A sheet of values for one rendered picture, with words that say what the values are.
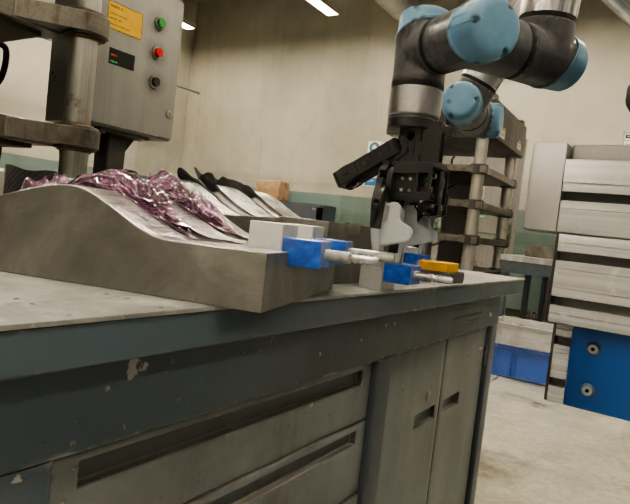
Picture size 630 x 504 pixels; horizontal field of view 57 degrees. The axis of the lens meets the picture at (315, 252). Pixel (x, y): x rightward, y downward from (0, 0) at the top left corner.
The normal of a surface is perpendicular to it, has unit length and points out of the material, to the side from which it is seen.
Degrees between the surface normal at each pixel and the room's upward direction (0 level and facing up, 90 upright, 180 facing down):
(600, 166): 90
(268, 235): 90
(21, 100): 90
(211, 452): 90
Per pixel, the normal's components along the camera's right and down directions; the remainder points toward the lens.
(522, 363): -0.49, 0.00
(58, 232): -0.28, 0.02
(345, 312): 0.83, 0.12
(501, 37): 0.42, 0.09
